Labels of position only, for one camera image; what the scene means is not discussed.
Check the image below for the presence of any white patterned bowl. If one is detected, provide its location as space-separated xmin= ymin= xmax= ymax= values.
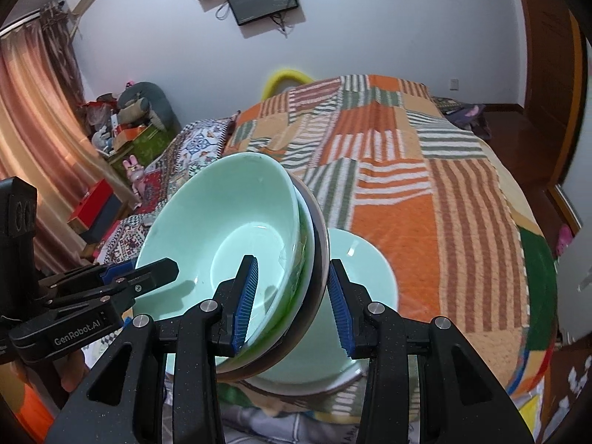
xmin=217 ymin=188 xmax=314 ymax=373

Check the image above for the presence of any pink bowl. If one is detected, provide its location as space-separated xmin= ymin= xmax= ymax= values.
xmin=217 ymin=174 xmax=330 ymax=383

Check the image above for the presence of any mint green bowl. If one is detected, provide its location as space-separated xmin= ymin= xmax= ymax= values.
xmin=132 ymin=152 xmax=305 ymax=367

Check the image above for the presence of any green cardboard box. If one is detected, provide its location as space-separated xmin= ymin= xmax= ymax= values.
xmin=106 ymin=125 xmax=176 ymax=178

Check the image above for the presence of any dark blue box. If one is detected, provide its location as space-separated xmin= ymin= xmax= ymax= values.
xmin=80 ymin=195 xmax=122 ymax=243

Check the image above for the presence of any red box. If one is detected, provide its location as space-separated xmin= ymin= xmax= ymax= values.
xmin=67 ymin=178 xmax=113 ymax=235

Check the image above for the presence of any yellow foam hoop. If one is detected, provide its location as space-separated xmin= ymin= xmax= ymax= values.
xmin=261 ymin=68 xmax=314 ymax=100

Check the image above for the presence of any orange striped patchwork blanket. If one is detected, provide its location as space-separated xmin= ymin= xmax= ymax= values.
xmin=216 ymin=73 xmax=559 ymax=426

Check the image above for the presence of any brown wooden door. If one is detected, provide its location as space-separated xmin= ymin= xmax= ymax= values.
xmin=521 ymin=0 xmax=588 ymax=188

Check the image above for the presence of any mint green plate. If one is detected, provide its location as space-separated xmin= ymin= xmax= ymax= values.
xmin=258 ymin=229 xmax=398 ymax=384

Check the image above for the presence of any grey stuffed plush toy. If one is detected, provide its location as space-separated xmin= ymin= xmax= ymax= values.
xmin=117 ymin=81 xmax=179 ymax=132

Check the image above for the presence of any pink bunny toy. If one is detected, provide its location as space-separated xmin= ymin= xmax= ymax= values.
xmin=122 ymin=154 xmax=145 ymax=198

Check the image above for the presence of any white plate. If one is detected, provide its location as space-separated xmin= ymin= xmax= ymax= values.
xmin=245 ymin=360 xmax=369 ymax=397

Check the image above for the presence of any pink orange curtain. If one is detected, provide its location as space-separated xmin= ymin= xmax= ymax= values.
xmin=1 ymin=20 xmax=134 ymax=273

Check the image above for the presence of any colourful geometric patterned quilt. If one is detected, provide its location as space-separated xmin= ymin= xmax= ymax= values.
xmin=82 ymin=117 xmax=235 ymax=357

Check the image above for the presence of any person's left hand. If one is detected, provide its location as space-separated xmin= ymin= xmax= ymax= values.
xmin=55 ymin=350 xmax=89 ymax=393

